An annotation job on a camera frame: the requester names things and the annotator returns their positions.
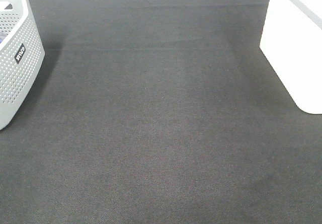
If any grey perforated laundry basket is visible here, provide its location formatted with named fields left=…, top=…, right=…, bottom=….
left=1, top=0, right=45, bottom=129

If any black fabric table mat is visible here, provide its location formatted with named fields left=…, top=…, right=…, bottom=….
left=1, top=0, right=321, bottom=223

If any white plastic storage box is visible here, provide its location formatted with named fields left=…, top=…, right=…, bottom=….
left=260, top=0, right=321, bottom=114

